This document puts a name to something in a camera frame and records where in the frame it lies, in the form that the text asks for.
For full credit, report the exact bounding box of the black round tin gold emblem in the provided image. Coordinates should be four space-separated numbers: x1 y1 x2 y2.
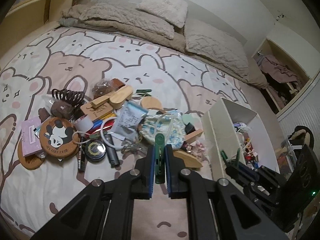
85 140 106 162

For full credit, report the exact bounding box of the wooden board right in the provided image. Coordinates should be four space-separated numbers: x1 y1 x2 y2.
173 150 203 168

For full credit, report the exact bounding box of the black cylinder bottle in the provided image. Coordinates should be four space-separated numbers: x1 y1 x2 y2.
104 134 120 167

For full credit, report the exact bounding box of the clear plastic container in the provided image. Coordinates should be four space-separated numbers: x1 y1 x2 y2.
275 139 297 179

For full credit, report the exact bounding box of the white storage box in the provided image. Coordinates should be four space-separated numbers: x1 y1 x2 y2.
201 98 279 180

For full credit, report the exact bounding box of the blue floral fabric pouch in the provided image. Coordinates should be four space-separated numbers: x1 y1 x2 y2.
139 113 186 150

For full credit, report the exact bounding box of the silver foil packet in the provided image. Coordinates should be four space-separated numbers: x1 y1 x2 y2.
111 101 149 141

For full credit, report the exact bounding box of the black fleece jacket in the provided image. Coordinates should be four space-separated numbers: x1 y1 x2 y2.
288 125 314 158

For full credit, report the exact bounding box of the black marker pen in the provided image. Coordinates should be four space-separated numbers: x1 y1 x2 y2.
78 137 86 172

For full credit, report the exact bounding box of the wooden oval box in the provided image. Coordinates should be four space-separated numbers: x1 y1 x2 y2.
109 85 133 109

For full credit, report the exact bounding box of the cartoon animal bed sheet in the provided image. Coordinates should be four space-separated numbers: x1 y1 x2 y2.
1 28 249 239

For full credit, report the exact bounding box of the brown scrunchie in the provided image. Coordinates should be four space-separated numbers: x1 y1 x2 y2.
92 79 113 98

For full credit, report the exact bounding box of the panda cork coaster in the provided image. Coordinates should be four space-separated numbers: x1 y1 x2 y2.
39 117 80 159

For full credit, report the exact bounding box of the closet with clothes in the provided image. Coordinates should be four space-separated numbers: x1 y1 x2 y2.
253 39 311 114

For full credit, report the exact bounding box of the brown hair claw clip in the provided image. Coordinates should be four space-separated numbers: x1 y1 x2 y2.
52 89 85 107

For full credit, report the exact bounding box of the plain cork coaster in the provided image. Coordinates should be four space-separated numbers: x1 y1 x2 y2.
17 140 44 170

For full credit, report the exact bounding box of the pink notebook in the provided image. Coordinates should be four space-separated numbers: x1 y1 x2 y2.
21 117 42 157

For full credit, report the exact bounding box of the beige fluffy pillow large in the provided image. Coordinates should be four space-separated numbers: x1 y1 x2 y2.
184 18 249 78

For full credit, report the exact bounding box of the beige blanket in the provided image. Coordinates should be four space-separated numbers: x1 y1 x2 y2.
59 3 267 89

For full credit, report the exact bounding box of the beige fluffy pillow small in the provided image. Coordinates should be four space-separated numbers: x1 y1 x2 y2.
136 0 188 28

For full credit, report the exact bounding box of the wooden headboard shelf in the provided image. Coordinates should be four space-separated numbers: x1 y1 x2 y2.
1 0 91 67

